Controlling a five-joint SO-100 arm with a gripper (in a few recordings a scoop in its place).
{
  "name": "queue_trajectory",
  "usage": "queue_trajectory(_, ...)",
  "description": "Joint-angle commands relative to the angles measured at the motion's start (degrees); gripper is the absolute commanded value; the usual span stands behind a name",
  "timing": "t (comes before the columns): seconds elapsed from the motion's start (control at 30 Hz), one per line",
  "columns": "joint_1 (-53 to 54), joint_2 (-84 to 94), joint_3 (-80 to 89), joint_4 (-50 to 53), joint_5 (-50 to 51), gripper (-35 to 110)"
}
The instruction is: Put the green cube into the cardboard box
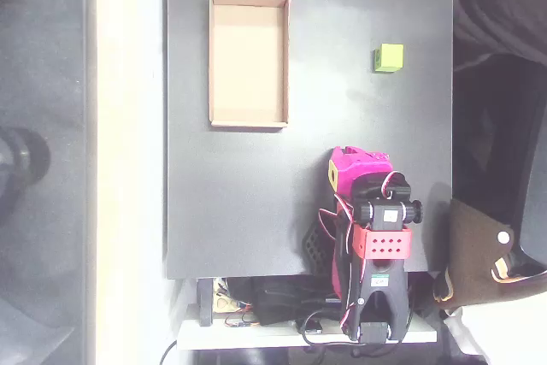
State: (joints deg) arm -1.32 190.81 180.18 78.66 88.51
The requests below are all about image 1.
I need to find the shallow cardboard box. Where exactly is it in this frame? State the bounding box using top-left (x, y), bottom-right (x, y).
top-left (208, 0), bottom-right (291, 129)

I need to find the black chair seat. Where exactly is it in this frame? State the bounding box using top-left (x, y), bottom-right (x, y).
top-left (511, 116), bottom-right (547, 274)

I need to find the white shelf board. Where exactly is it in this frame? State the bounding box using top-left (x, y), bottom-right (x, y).
top-left (177, 304), bottom-right (439, 351)

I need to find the thin black looping cable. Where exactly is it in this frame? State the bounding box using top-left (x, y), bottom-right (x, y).
top-left (297, 309), bottom-right (414, 348)

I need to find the thick black cable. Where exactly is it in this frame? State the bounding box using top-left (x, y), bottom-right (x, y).
top-left (159, 339), bottom-right (179, 365)

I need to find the black power adapter cable bundle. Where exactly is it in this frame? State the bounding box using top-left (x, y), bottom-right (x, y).
top-left (250, 274), bottom-right (348, 326)

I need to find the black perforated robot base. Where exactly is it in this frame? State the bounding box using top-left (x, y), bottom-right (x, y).
top-left (301, 219), bottom-right (338, 277)

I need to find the beige wooden piece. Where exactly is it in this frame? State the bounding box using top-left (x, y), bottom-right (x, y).
top-left (213, 279), bottom-right (238, 314)

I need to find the yellow-green cube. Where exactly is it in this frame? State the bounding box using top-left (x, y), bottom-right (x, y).
top-left (370, 43), bottom-right (405, 73)

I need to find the small circuit board with wires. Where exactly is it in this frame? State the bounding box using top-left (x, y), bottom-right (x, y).
top-left (224, 311), bottom-right (257, 328)

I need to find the dark fabric clothing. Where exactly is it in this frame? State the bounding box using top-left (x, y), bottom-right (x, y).
top-left (452, 0), bottom-right (547, 72)

